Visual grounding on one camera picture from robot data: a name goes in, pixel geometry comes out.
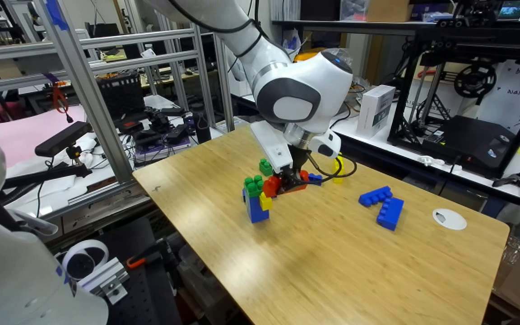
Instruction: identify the white cardboard box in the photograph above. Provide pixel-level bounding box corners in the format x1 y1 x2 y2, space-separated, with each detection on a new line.
356 83 398 139

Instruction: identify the blue tape strip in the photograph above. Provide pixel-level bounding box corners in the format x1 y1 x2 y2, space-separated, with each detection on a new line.
46 0 71 33

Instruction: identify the aluminium bracket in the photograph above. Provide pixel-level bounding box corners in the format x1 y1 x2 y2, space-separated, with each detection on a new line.
89 257 132 307

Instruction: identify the pink board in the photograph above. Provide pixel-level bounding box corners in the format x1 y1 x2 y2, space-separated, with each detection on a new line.
0 103 89 172

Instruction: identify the tall yellow Lego brick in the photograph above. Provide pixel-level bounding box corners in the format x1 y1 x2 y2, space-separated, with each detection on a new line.
331 155 347 186

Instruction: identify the white tape roll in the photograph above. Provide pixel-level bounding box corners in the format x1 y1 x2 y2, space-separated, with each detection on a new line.
60 239 112 285

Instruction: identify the slanted aluminium frame post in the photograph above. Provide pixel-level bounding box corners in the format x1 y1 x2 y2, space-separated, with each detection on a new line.
29 0 138 186

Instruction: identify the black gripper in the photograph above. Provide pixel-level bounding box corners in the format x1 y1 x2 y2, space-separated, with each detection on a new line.
275 139 315 197

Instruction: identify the black frame 3D printer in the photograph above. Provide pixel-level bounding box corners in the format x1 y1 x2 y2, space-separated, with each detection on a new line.
387 22 520 181

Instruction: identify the black vented electronics box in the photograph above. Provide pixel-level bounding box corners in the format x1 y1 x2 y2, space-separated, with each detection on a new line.
98 74 148 123

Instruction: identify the small yellow Lego brick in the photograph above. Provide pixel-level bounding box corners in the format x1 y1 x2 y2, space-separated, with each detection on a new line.
259 192 277 213

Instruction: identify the black filament spool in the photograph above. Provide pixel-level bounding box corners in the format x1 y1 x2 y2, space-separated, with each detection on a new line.
454 62 499 100

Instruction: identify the black stereo camera bar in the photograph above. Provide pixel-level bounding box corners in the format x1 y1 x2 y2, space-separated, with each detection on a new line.
35 119 94 159

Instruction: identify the whiteboard with writing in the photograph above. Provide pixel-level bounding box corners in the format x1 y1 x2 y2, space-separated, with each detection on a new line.
475 58 520 150

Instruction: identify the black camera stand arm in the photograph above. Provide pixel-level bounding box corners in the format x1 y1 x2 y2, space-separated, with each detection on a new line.
0 161 94 197

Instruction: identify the red Lego brick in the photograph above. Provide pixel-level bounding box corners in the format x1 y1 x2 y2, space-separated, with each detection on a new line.
262 168 313 201

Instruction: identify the wide blue Lego brick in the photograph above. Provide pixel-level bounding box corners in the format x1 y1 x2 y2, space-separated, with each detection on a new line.
376 195 407 233

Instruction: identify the green Lego brick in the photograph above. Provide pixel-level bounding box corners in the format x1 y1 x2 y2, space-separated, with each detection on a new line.
257 157 277 179
242 174 268 201

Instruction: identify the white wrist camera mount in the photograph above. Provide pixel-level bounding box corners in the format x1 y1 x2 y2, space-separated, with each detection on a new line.
250 119 297 177

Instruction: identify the aluminium frame rail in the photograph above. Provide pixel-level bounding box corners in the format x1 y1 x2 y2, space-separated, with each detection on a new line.
0 49 203 98
0 25 204 65

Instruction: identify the white table grommet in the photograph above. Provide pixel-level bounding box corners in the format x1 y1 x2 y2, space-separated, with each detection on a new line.
432 208 470 233

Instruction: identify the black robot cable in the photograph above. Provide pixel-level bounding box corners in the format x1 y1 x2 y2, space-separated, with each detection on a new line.
306 152 360 184

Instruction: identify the dark upper shelf board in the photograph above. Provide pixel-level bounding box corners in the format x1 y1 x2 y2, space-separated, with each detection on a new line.
269 16 520 36

